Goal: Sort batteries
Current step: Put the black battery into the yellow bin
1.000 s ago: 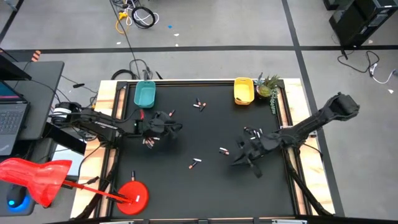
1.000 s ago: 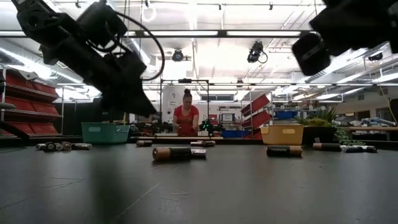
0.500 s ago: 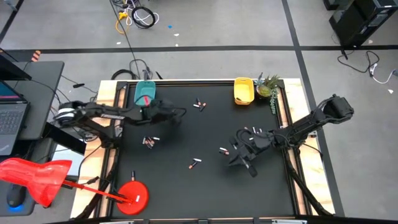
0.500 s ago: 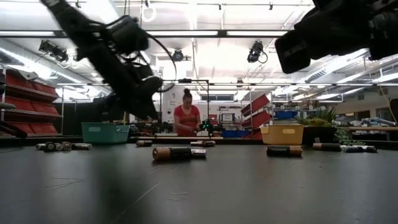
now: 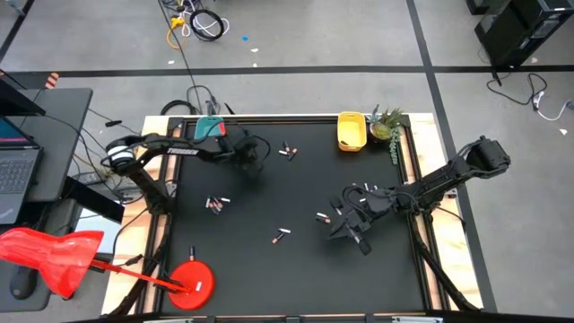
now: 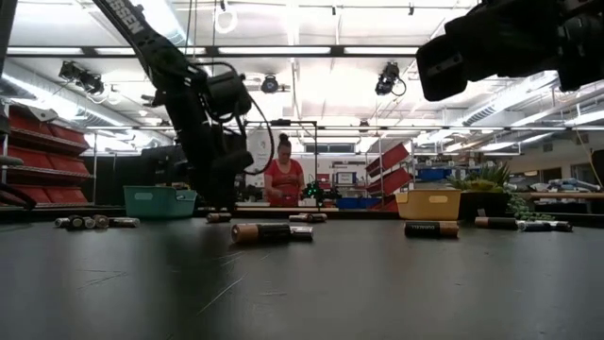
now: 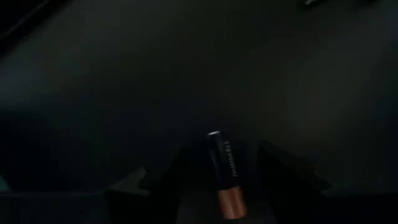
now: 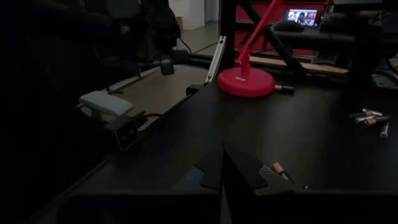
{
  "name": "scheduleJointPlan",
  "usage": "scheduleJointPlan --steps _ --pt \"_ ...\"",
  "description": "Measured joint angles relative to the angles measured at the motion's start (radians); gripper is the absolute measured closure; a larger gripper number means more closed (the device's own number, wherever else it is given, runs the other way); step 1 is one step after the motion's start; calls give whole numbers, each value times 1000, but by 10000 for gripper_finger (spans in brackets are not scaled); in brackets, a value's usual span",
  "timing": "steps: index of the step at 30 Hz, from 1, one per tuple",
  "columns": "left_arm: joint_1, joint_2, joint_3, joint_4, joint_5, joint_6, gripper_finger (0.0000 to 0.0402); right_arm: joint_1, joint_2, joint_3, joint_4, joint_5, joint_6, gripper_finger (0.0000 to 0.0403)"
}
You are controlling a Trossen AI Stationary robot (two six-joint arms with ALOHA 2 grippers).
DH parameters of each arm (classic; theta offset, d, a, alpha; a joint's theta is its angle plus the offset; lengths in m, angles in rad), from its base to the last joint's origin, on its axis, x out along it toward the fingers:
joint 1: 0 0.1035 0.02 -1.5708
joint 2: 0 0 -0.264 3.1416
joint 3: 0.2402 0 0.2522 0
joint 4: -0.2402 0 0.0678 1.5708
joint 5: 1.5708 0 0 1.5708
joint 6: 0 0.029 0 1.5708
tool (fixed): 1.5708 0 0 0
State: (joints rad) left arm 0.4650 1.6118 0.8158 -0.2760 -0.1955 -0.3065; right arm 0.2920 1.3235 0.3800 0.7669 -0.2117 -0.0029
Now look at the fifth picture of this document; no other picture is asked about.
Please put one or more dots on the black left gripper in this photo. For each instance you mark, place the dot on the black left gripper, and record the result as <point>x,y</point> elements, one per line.
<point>244,150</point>

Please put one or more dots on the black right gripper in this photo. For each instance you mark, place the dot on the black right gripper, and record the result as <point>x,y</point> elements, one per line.
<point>361,222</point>

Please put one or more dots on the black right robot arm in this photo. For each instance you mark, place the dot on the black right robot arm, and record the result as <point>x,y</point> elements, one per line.
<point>448,177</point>

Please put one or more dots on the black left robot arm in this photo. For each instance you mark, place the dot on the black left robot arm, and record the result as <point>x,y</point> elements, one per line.
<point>184,154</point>

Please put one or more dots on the teal plastic basket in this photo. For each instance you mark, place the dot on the teal plastic basket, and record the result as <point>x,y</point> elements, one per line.
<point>206,128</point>

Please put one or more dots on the yellow plastic basket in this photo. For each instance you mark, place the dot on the yellow plastic basket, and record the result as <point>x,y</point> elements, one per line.
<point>353,130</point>

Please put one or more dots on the potted succulent plant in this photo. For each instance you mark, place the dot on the potted succulent plant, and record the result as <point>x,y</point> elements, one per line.
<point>381,130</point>

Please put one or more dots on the red round base with rod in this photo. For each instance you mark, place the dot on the red round base with rod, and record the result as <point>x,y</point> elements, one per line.
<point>193,287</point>

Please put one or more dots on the black desk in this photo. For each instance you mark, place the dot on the black desk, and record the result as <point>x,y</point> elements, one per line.
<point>63,134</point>

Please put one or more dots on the orange striped tape piece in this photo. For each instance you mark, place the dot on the orange striped tape piece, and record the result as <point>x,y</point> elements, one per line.
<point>52,81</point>

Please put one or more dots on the grey laptop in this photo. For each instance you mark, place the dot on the grey laptop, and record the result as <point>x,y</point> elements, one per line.
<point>18,170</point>

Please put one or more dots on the black monitor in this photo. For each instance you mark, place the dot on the black monitor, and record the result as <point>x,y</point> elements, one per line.
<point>13,101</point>

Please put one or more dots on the black computer mouse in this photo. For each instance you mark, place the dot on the black computer mouse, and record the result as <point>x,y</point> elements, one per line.
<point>23,282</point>

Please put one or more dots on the black equipment cabinet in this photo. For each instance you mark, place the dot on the black equipment cabinet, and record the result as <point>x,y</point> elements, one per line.
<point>515,31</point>

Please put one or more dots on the black aluminium table frame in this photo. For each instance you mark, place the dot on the black aluminium table frame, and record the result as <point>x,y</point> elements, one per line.
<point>287,119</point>

